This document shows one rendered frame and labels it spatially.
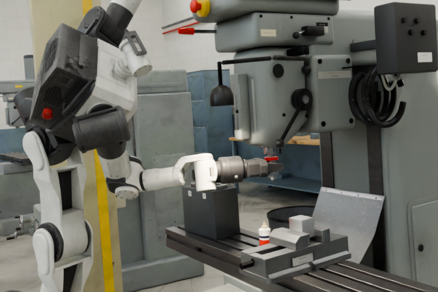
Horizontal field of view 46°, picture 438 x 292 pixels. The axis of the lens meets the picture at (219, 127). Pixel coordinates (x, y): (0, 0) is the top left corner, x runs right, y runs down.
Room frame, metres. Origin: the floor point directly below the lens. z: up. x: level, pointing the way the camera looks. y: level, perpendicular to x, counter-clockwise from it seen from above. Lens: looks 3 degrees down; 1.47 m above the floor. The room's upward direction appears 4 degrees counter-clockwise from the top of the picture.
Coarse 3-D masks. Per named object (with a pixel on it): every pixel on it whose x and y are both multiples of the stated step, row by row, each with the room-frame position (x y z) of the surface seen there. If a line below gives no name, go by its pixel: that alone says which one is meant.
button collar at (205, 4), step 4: (200, 0) 1.61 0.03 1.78; (204, 0) 1.59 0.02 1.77; (208, 0) 1.60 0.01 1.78; (204, 4) 1.59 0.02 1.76; (208, 4) 1.60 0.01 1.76; (204, 8) 1.59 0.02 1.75; (208, 8) 1.60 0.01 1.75; (196, 12) 1.63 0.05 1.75; (200, 12) 1.61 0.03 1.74; (204, 12) 1.60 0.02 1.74; (208, 12) 1.60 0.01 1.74; (200, 16) 1.62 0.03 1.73; (204, 16) 1.62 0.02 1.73
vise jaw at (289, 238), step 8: (272, 232) 1.63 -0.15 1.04; (280, 232) 1.61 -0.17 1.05; (288, 232) 1.60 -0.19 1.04; (296, 232) 1.59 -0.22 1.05; (272, 240) 1.62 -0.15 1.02; (280, 240) 1.58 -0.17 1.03; (288, 240) 1.56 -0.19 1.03; (296, 240) 1.54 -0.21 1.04; (304, 240) 1.55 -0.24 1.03; (296, 248) 1.53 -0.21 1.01
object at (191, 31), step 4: (180, 28) 1.68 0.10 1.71; (184, 28) 1.69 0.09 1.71; (188, 28) 1.70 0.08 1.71; (192, 28) 1.70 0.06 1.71; (180, 32) 1.68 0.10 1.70; (184, 32) 1.69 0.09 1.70; (188, 32) 1.69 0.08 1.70; (192, 32) 1.70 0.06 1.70; (196, 32) 1.71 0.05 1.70; (200, 32) 1.72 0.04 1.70; (204, 32) 1.73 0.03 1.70; (208, 32) 1.74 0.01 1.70; (212, 32) 1.75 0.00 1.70
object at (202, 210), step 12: (192, 192) 2.07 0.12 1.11; (204, 192) 2.01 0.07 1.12; (216, 192) 1.97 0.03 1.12; (228, 192) 2.00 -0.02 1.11; (192, 204) 2.08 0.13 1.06; (204, 204) 2.01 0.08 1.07; (216, 204) 1.97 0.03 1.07; (228, 204) 2.00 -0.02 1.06; (192, 216) 2.08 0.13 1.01; (204, 216) 2.02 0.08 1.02; (216, 216) 1.96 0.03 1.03; (228, 216) 2.00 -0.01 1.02; (192, 228) 2.09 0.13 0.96; (204, 228) 2.02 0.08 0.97; (216, 228) 1.96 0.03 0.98; (228, 228) 2.00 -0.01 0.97
